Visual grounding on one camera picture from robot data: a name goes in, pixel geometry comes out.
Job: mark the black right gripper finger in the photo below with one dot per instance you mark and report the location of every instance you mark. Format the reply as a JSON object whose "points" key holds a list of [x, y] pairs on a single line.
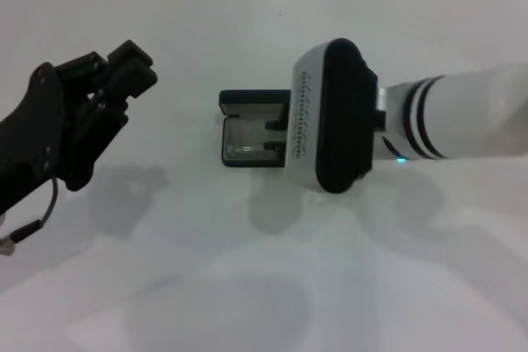
{"points": [[274, 146], [275, 125]]}

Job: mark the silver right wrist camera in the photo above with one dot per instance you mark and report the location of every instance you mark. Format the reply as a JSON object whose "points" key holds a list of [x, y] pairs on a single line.
{"points": [[342, 121]]}

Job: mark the black glasses case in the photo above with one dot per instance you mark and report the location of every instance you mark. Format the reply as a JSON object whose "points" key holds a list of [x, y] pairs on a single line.
{"points": [[247, 98]]}

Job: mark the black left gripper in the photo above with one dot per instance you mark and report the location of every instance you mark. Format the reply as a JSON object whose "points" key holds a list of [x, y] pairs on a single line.
{"points": [[33, 142]]}

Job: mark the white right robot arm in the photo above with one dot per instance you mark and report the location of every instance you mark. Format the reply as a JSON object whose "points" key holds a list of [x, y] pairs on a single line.
{"points": [[462, 113]]}

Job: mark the clear white-framed glasses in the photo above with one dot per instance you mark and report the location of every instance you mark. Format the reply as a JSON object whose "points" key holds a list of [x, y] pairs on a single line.
{"points": [[247, 149]]}

